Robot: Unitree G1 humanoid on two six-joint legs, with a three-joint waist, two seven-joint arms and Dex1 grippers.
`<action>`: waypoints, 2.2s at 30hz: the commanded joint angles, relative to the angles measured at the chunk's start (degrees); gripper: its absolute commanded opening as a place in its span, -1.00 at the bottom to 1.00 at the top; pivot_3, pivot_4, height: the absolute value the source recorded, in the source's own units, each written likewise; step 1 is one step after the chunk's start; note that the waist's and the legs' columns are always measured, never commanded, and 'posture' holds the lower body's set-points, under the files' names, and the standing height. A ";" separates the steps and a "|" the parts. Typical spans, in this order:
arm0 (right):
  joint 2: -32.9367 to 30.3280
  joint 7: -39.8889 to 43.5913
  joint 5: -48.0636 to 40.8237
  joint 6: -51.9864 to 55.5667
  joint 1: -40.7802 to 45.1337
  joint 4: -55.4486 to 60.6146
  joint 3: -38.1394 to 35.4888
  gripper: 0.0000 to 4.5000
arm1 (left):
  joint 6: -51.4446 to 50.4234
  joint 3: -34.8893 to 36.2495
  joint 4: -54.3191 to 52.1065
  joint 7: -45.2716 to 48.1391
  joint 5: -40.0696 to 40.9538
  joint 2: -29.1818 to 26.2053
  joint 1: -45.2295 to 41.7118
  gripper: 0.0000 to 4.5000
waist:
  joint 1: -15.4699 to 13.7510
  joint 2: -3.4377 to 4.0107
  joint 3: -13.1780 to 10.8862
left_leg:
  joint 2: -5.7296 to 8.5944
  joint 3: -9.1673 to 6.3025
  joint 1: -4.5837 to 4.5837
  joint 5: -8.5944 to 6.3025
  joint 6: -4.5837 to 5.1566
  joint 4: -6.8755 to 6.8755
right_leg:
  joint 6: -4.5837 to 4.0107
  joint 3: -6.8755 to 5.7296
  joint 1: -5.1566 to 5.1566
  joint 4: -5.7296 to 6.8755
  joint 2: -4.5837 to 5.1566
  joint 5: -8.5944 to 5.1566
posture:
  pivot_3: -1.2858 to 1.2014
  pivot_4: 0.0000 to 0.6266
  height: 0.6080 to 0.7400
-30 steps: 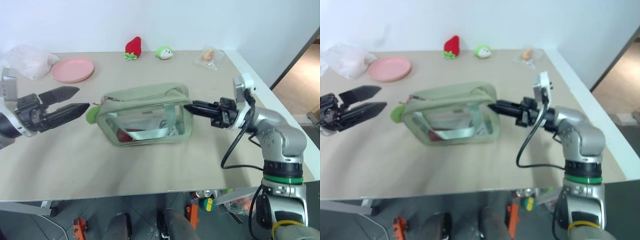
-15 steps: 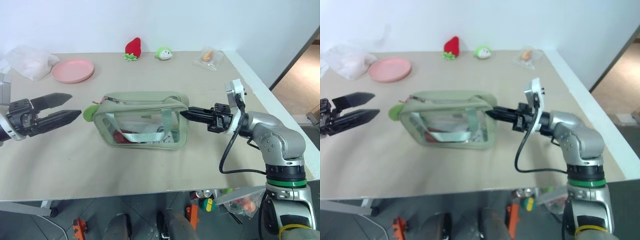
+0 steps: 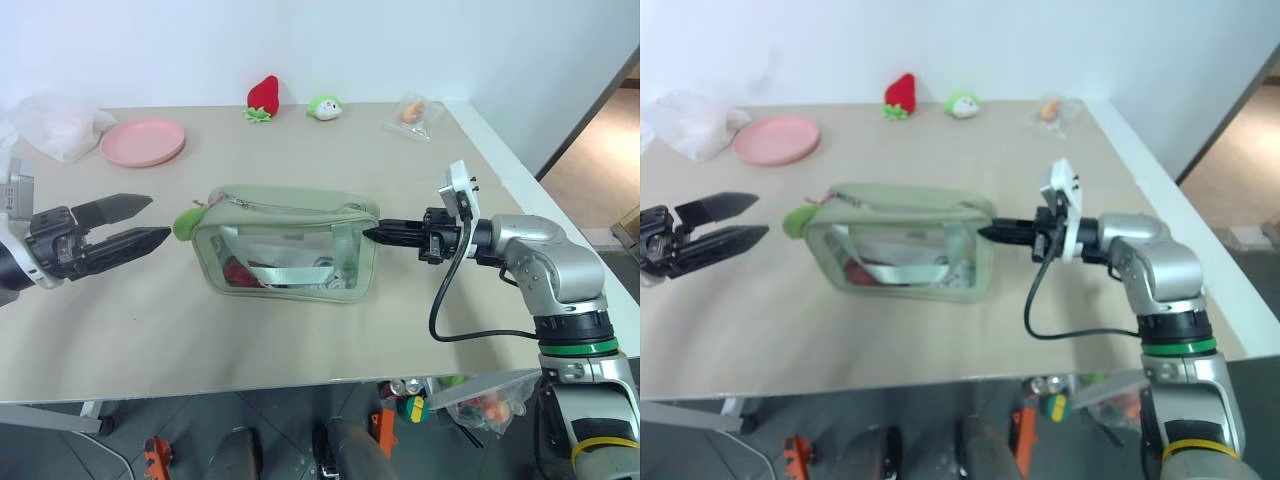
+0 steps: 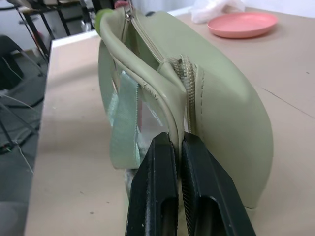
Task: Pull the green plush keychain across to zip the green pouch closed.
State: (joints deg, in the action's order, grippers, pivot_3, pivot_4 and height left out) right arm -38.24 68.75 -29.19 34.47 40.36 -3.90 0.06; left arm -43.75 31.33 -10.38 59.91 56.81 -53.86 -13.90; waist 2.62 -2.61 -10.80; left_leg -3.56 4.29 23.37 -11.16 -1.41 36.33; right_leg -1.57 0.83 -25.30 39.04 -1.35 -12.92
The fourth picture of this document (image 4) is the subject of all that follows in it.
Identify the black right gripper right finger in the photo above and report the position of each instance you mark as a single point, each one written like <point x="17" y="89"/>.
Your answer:
<point x="209" y="186"/>

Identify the pink plastic plate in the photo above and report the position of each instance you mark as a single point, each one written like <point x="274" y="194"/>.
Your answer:
<point x="242" y="24"/>

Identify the green leather zip pouch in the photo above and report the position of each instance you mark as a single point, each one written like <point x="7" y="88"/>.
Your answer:
<point x="221" y="98"/>

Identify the clear crumpled plastic bag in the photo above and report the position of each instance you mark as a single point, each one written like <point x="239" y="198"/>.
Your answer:
<point x="216" y="8"/>

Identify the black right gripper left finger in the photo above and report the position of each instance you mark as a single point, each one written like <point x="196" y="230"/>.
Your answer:
<point x="152" y="186"/>

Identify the black metal shelf rack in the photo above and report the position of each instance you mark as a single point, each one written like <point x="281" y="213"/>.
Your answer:
<point x="46" y="17"/>

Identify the black office chair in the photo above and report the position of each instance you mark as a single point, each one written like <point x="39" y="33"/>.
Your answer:
<point x="9" y="59"/>

